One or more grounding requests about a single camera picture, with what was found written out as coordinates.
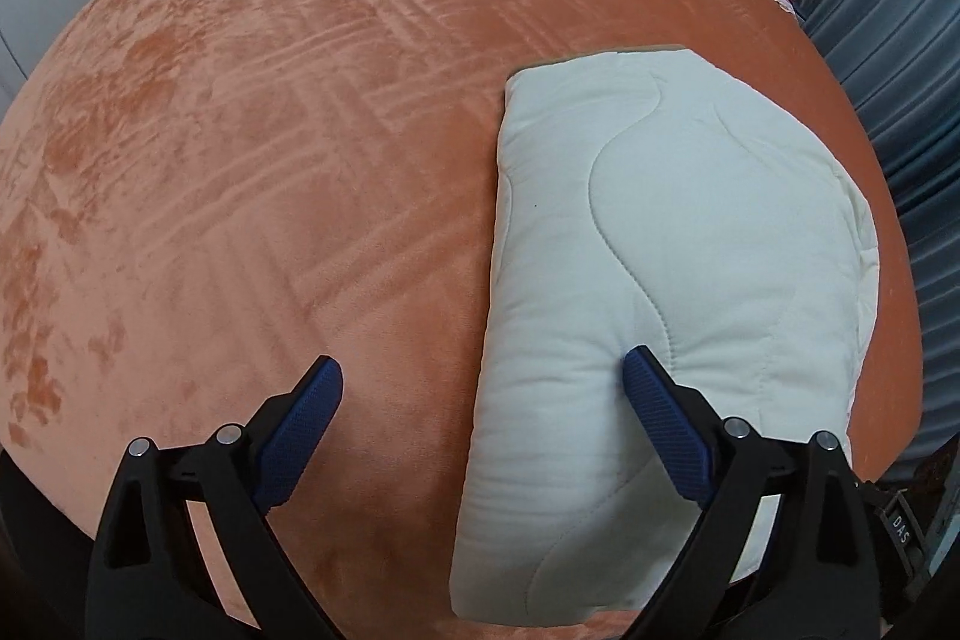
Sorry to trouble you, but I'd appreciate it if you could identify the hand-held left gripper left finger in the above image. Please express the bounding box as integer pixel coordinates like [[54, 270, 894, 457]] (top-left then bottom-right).
[[85, 355, 346, 640]]

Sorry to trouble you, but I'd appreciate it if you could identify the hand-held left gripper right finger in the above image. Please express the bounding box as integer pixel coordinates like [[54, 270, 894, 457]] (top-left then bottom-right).
[[622, 345, 886, 640]]

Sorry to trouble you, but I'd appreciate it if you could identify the cream quilted blanket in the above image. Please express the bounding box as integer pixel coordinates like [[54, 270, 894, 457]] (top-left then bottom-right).
[[448, 47, 880, 617]]

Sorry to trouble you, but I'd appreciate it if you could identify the orange plush bed cover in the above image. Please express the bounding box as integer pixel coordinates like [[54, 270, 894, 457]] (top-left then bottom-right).
[[0, 0, 923, 640]]

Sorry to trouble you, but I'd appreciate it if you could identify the grey curtain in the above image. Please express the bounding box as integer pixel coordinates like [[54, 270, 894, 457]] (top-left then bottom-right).
[[795, 0, 960, 536]]

